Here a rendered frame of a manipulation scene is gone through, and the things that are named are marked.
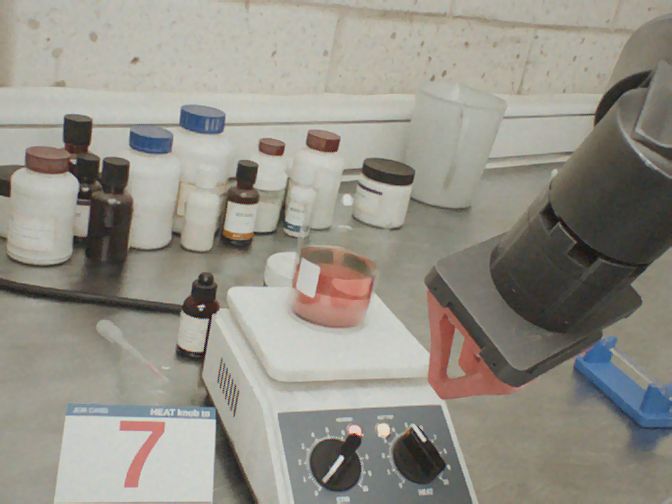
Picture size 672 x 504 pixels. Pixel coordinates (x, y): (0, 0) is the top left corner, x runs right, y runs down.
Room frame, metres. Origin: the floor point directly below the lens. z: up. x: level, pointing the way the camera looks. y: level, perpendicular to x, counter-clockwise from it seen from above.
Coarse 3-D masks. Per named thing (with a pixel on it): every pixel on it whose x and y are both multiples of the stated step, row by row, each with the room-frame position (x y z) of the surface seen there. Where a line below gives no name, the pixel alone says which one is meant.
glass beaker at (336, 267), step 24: (312, 216) 0.56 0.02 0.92; (336, 216) 0.61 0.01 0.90; (360, 216) 0.60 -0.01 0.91; (384, 216) 0.59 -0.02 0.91; (312, 240) 0.55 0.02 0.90; (336, 240) 0.55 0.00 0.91; (360, 240) 0.55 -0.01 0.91; (384, 240) 0.57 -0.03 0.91; (312, 264) 0.55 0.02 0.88; (336, 264) 0.55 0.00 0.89; (360, 264) 0.55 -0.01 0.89; (312, 288) 0.55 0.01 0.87; (336, 288) 0.55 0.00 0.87; (360, 288) 0.55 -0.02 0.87; (288, 312) 0.56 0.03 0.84; (312, 312) 0.55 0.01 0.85; (336, 312) 0.55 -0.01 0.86; (360, 312) 0.56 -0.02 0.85
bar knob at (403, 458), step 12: (408, 432) 0.48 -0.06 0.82; (420, 432) 0.48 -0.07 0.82; (396, 444) 0.49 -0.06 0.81; (408, 444) 0.48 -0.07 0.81; (420, 444) 0.48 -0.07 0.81; (432, 444) 0.48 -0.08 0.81; (396, 456) 0.48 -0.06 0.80; (408, 456) 0.48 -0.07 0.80; (420, 456) 0.48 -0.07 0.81; (432, 456) 0.47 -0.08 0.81; (408, 468) 0.47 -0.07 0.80; (420, 468) 0.48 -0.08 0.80; (432, 468) 0.47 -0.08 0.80; (444, 468) 0.47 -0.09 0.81; (420, 480) 0.47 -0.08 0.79; (432, 480) 0.47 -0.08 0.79
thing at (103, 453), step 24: (72, 432) 0.47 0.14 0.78; (96, 432) 0.47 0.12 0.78; (120, 432) 0.48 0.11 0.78; (144, 432) 0.48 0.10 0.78; (168, 432) 0.48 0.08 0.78; (192, 432) 0.49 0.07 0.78; (72, 456) 0.46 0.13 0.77; (96, 456) 0.46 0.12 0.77; (120, 456) 0.47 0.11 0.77; (144, 456) 0.47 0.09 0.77; (168, 456) 0.47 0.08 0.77; (192, 456) 0.48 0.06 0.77; (72, 480) 0.45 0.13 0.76; (96, 480) 0.45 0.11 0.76; (120, 480) 0.46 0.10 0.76; (144, 480) 0.46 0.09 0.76; (168, 480) 0.46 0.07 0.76; (192, 480) 0.47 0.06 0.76
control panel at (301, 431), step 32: (288, 416) 0.47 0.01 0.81; (320, 416) 0.48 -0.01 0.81; (352, 416) 0.49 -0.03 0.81; (384, 416) 0.50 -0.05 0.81; (416, 416) 0.51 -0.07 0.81; (288, 448) 0.46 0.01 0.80; (384, 448) 0.48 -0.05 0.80; (448, 448) 0.50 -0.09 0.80; (384, 480) 0.46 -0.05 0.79; (448, 480) 0.48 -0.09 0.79
